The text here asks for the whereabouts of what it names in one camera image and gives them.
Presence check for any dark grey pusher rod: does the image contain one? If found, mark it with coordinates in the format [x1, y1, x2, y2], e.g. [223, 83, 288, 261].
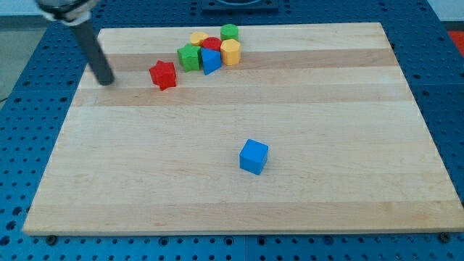
[70, 21, 115, 86]

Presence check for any green star block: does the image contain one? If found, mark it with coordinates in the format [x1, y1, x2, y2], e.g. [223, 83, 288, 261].
[177, 43, 202, 72]

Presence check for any green cylinder block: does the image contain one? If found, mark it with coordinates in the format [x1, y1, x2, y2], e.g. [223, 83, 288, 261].
[220, 24, 239, 41]

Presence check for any red star block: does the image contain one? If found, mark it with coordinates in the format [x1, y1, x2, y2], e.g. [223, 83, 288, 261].
[149, 60, 177, 91]

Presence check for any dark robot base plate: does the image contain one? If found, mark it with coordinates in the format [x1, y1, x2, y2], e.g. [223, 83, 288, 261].
[200, 0, 280, 12]

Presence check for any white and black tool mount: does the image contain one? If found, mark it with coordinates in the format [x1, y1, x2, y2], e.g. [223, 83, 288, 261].
[34, 0, 99, 26]

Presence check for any red cylinder block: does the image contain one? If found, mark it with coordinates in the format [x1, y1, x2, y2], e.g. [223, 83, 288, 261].
[202, 37, 222, 51]

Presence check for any yellow cylinder block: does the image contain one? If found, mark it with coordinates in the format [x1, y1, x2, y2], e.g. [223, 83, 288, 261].
[189, 31, 209, 46]

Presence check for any blue triangle block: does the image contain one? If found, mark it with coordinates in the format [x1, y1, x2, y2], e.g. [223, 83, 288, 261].
[201, 48, 222, 75]

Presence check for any blue cube block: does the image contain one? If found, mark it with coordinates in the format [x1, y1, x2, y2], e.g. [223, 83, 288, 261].
[239, 139, 269, 175]

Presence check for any yellow hexagon block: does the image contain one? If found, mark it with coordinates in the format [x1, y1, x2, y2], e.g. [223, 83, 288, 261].
[220, 39, 241, 66]

